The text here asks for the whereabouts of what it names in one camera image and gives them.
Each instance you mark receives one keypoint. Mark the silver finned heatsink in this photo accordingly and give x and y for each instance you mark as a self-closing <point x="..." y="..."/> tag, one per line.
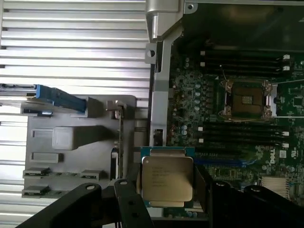
<point x="275" y="186"/>

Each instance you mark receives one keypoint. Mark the grey parts rack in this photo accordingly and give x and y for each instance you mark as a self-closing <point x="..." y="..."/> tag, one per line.
<point x="78" y="161"/>

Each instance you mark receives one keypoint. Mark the black RAM slot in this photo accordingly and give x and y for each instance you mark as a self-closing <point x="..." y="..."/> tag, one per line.
<point x="244" y="71"/>
<point x="244" y="133"/>
<point x="242" y="53"/>
<point x="242" y="65"/>
<point x="242" y="126"/>
<point x="244" y="146"/>
<point x="242" y="140"/>
<point x="244" y="59"/>

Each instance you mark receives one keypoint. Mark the graphics card with metal bracket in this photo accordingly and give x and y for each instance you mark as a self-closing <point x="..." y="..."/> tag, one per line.
<point x="121" y="133"/>

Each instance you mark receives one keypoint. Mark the CPU socket with metal frame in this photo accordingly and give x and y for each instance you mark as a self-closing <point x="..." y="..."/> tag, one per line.
<point x="247" y="99"/>

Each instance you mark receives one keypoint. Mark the green Dell motherboard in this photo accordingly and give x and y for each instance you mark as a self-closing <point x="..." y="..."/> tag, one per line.
<point x="190" y="99"/>

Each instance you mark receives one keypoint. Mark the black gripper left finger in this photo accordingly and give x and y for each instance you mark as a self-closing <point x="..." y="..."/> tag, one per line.
<point x="128" y="204"/>

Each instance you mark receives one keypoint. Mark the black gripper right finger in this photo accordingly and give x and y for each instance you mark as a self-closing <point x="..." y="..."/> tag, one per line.
<point x="225" y="209"/>

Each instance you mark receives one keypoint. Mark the green RAM stick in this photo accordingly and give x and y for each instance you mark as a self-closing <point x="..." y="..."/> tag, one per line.
<point x="35" y="191"/>
<point x="61" y="175"/>

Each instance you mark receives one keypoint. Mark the silver metal PC case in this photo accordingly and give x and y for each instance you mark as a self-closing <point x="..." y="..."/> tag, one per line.
<point x="161" y="71"/>

